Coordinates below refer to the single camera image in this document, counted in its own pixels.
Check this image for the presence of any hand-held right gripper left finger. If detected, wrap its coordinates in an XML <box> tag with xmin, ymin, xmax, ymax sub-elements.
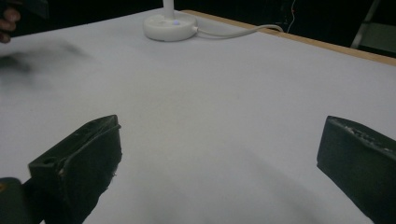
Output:
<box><xmin>28</xmin><ymin>114</ymin><xmax>122</xmax><ymax>224</ymax></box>

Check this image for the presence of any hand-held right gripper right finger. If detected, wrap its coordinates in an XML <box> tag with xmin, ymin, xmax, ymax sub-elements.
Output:
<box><xmin>317</xmin><ymin>115</ymin><xmax>396</xmax><ymax>224</ymax></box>

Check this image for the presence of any grey metal stand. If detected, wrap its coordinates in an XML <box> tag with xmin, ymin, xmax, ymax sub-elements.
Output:
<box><xmin>350</xmin><ymin>0</ymin><xmax>396</xmax><ymax>54</ymax></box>

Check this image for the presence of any white round lamp base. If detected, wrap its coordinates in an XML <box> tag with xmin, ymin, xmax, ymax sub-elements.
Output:
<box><xmin>142</xmin><ymin>0</ymin><xmax>199</xmax><ymax>42</ymax></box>

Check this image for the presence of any thin white hanging cable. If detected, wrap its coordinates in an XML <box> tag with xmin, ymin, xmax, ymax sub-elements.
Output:
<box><xmin>286</xmin><ymin>0</ymin><xmax>297</xmax><ymax>34</ymax></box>

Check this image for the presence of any white lamp cable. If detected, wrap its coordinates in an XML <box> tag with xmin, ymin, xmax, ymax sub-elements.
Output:
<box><xmin>194</xmin><ymin>24</ymin><xmax>285</xmax><ymax>40</ymax></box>

